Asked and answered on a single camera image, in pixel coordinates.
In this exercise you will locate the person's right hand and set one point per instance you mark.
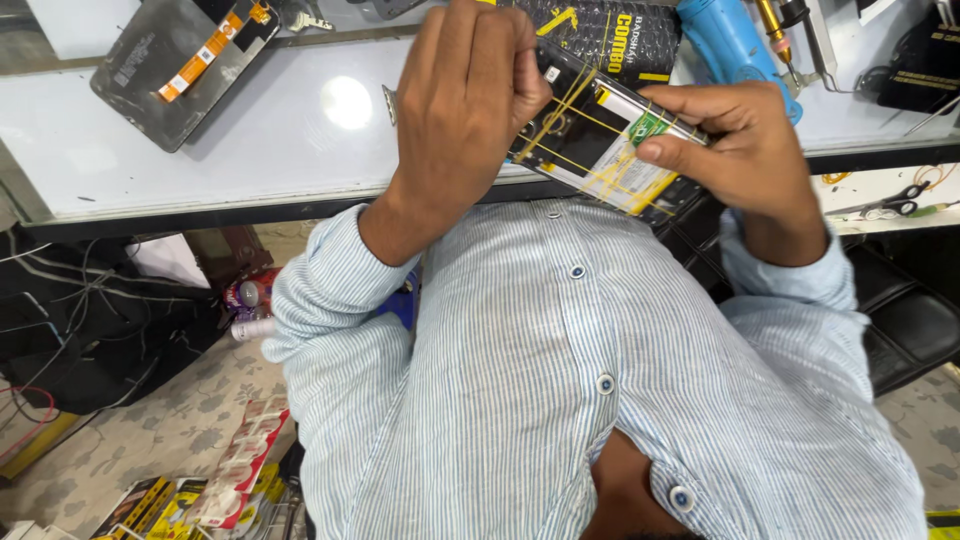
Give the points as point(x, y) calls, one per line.
point(750, 146)

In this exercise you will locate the person's left hand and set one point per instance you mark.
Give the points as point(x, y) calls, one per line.
point(457, 112)

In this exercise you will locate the yellow rubber bands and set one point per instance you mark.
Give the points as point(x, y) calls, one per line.
point(570, 101)

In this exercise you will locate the black smartphone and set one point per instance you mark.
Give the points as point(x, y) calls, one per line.
point(581, 139)

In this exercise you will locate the blue hot air gun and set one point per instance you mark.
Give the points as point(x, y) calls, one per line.
point(731, 45)

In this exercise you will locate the gold tipped soldering iron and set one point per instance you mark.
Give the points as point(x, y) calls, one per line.
point(772, 30)

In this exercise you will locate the black yellow bubble packet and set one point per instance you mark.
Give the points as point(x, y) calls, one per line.
point(615, 37)

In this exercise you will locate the small silver metal part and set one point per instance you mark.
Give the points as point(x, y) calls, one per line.
point(307, 21)

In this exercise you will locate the metal tweezers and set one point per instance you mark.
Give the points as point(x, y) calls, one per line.
point(930, 115)

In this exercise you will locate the black box gold print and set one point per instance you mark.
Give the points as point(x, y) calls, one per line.
point(926, 67)

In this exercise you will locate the green screwdriver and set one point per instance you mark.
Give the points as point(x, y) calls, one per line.
point(934, 209)

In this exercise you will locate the blue plastic object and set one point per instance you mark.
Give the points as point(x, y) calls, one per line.
point(401, 304)

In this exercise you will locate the black padded chair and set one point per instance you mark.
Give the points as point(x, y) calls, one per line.
point(911, 322)

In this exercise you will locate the red capped bottles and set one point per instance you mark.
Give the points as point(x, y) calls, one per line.
point(251, 294)

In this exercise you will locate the phone display panel orange flex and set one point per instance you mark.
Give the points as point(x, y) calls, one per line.
point(180, 71)

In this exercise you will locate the striped blue white shirt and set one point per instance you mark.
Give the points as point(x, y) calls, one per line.
point(562, 390)

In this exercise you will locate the white bottle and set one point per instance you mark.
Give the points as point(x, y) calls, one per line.
point(253, 328)

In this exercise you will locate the red white blister strip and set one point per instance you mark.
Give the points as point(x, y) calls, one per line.
point(240, 465)

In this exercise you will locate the heap of yellow black boxes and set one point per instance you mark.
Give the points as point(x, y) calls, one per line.
point(150, 514)

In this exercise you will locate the small metal bracket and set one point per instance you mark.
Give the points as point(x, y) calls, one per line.
point(389, 105)

